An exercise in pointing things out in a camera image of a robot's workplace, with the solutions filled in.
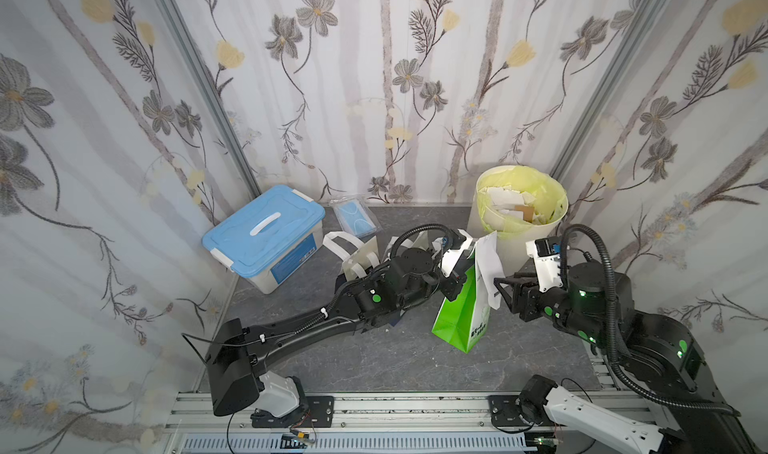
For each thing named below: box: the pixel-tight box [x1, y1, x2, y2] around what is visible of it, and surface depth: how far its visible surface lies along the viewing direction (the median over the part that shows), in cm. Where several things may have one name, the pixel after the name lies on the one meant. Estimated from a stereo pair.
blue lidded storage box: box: [202, 185, 326, 295], surface depth 92 cm
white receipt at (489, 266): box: [475, 231, 506, 311], surface depth 66 cm
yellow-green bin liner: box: [477, 165, 568, 237], surface depth 92 cm
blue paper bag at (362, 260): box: [323, 231, 380, 282], surface depth 77 cm
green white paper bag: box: [431, 251, 494, 354], surface depth 69 cm
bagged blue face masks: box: [329, 194, 382, 239], surface depth 120 cm
